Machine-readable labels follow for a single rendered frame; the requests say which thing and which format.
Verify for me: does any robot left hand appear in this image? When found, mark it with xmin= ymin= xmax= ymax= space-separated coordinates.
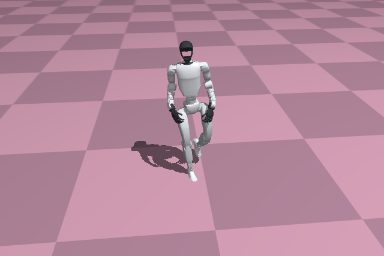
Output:
xmin=202 ymin=102 xmax=215 ymax=123

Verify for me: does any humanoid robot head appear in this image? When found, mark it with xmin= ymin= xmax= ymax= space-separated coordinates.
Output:
xmin=179 ymin=41 xmax=193 ymax=65

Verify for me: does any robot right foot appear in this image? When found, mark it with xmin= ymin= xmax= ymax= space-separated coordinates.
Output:
xmin=187 ymin=168 xmax=197 ymax=182

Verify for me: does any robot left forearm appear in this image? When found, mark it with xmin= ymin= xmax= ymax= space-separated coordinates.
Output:
xmin=207 ymin=82 xmax=216 ymax=108

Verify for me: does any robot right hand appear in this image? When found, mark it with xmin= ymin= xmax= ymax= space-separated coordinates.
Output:
xmin=169 ymin=103 xmax=184 ymax=124

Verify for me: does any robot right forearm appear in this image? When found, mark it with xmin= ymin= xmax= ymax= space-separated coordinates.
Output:
xmin=167 ymin=85 xmax=175 ymax=110

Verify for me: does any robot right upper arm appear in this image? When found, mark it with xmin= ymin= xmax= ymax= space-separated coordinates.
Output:
xmin=167 ymin=64 xmax=177 ymax=91

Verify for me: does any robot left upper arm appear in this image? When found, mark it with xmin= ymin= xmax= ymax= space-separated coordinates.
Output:
xmin=199 ymin=62 xmax=212 ymax=89

